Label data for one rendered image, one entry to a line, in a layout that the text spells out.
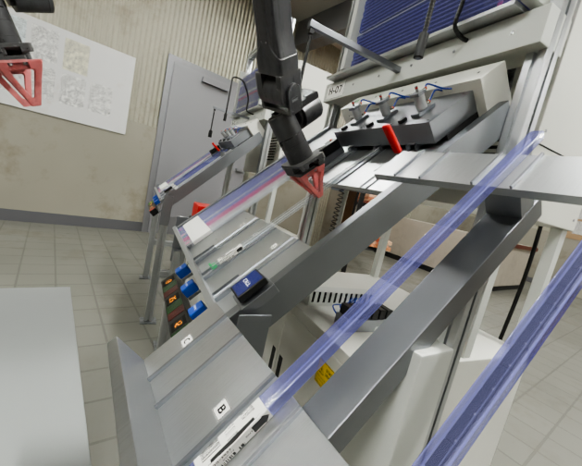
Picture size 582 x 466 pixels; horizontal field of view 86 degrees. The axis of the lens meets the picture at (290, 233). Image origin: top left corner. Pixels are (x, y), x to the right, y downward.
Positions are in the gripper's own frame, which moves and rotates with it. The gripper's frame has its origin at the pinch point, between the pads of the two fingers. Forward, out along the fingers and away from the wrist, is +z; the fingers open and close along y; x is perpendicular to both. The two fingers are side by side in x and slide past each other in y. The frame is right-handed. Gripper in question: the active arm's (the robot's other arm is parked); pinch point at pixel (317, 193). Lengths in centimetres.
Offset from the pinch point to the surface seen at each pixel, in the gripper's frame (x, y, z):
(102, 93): 21, 351, -96
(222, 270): 28.0, -2.2, 1.1
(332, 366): 20.5, -11.6, 32.8
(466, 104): -31.2, -17.0, -4.3
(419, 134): -20.5, -13.7, -3.3
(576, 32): -63, -21, -5
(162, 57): -59, 364, -104
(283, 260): 18.2, -14.7, 0.9
